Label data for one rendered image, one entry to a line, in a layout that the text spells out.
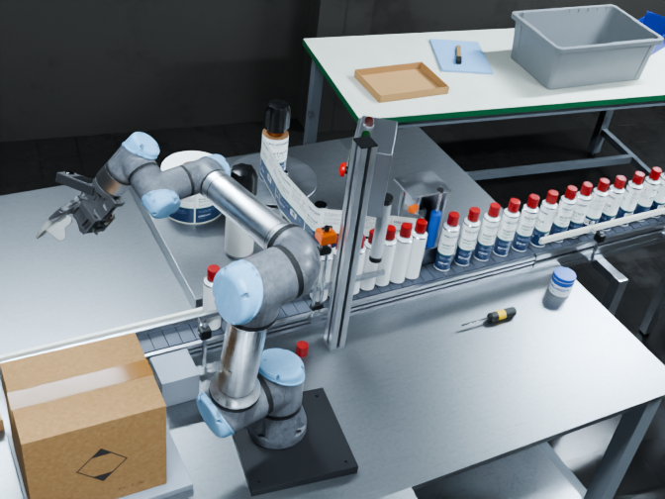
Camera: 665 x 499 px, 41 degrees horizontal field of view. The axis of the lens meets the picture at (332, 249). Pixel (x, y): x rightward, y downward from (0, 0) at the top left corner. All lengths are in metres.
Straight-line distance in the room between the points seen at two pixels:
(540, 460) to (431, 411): 0.88
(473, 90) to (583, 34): 0.81
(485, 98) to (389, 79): 0.43
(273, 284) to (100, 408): 0.48
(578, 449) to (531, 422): 1.16
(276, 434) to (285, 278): 0.57
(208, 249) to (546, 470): 1.38
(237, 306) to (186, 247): 1.04
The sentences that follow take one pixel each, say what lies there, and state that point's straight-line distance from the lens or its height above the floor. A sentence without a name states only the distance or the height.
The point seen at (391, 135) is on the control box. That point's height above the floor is 1.48.
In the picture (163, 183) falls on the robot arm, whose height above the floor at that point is 1.45.
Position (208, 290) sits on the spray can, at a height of 1.03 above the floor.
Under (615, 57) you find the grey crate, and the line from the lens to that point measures 4.29.
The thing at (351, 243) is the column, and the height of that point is 1.21.
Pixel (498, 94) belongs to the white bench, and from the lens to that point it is 4.02.
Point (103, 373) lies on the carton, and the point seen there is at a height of 1.12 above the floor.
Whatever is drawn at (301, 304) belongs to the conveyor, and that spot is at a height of 0.88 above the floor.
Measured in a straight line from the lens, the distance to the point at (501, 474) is 3.12.
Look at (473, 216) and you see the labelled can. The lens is 2.69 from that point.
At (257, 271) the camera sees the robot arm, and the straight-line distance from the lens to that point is 1.70.
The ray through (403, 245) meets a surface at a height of 1.03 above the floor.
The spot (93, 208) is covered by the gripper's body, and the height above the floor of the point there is 1.33.
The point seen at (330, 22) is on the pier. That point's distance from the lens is 4.77.
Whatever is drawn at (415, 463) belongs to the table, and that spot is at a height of 0.83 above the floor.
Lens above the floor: 2.57
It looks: 38 degrees down
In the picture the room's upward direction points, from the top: 8 degrees clockwise
